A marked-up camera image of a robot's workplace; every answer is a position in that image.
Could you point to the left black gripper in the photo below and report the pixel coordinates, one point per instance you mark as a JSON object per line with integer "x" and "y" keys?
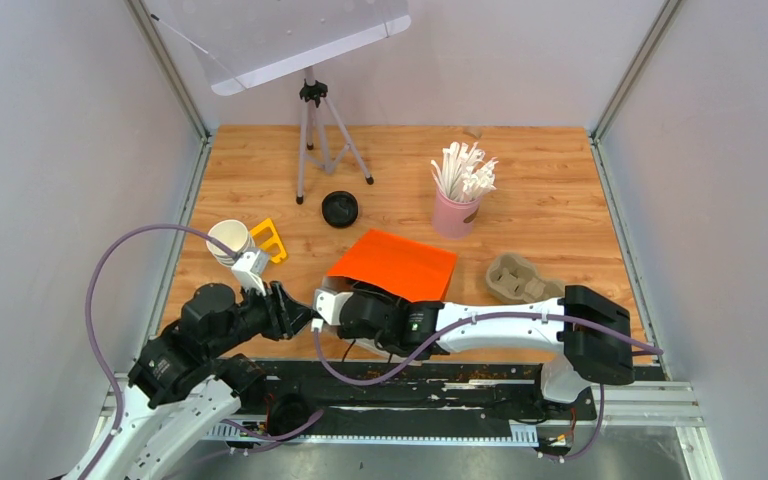
{"x": 284, "y": 312}

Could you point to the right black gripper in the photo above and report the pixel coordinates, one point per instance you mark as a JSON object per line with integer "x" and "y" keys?
{"x": 373, "y": 294}

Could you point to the orange paper bag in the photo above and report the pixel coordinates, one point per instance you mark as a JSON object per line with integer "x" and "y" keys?
{"x": 415, "y": 271}

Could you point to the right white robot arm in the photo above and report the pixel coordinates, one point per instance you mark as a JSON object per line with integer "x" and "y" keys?
{"x": 588, "y": 334}

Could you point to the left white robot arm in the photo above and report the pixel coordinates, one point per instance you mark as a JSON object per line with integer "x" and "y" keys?
{"x": 184, "y": 383}

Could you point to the yellow triangular plastic stand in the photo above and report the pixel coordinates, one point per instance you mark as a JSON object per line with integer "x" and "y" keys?
{"x": 267, "y": 238}

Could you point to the stack of paper cups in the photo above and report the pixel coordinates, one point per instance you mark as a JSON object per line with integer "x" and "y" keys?
{"x": 235, "y": 235}

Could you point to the stack of black lids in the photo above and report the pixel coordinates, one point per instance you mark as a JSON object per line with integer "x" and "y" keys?
{"x": 340, "y": 209}

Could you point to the pink straw holder cup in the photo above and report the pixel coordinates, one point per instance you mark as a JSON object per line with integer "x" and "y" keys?
{"x": 452, "y": 219}

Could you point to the cardboard cup carrier tray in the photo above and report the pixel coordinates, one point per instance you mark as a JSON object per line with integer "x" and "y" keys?
{"x": 513, "y": 279}

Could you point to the bundle of wrapped straws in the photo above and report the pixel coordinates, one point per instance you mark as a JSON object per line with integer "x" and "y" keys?
{"x": 464, "y": 173}

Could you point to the grey tripod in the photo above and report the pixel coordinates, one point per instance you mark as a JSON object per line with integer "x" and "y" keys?
{"x": 314, "y": 146}

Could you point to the white reflector board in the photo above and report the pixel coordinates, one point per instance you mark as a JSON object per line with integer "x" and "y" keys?
{"x": 244, "y": 44}

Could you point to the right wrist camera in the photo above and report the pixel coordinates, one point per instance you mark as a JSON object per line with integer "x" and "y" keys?
{"x": 327, "y": 306}

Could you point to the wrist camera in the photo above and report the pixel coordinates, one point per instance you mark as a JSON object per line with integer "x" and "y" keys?
{"x": 248, "y": 269}
{"x": 327, "y": 306}

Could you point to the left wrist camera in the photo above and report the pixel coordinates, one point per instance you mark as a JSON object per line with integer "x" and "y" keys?
{"x": 248, "y": 269}

